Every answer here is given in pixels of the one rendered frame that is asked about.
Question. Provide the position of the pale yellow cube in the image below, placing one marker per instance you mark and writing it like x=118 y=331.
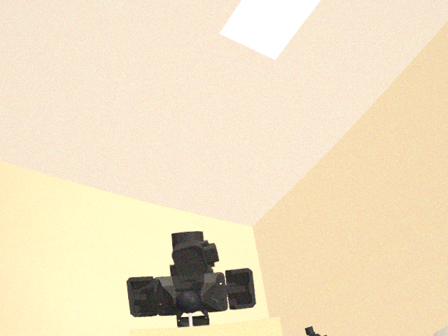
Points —
x=260 y=327

